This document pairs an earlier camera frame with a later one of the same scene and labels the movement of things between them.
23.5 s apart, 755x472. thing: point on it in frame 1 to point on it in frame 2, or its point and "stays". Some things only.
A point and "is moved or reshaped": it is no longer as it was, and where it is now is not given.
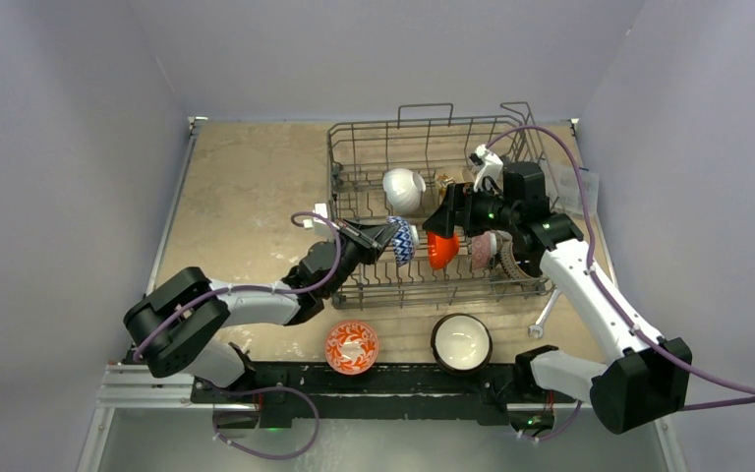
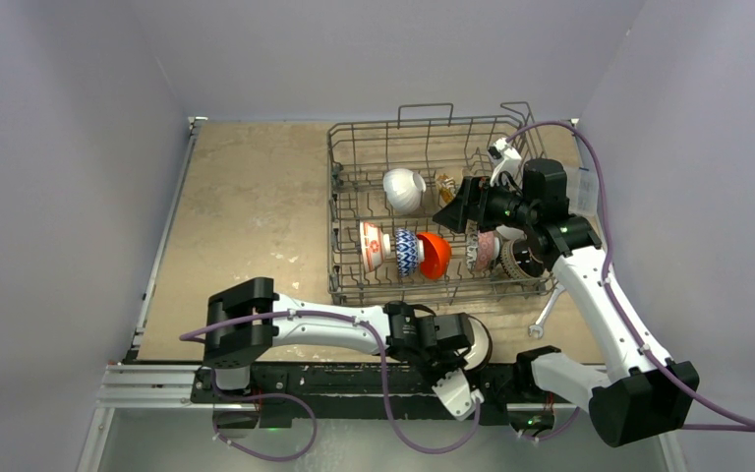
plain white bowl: [403, 190] stays
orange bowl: [441, 251] is moved or reshaped
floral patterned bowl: [483, 248] stays
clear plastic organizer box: [570, 194] stays
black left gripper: [370, 240] to [453, 363]
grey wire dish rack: [399, 171] stays
